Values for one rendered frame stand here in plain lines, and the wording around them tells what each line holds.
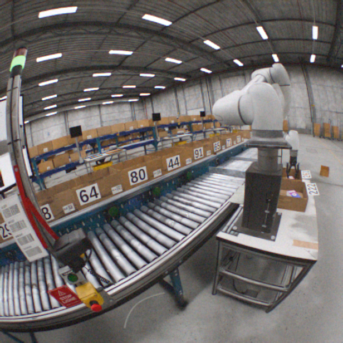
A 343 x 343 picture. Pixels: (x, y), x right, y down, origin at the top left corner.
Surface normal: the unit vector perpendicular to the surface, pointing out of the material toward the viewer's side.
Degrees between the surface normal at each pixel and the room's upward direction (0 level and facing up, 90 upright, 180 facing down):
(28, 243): 90
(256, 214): 90
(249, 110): 90
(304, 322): 0
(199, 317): 0
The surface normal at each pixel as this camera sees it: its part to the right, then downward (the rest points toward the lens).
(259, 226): -0.68, 0.31
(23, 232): 0.68, 0.13
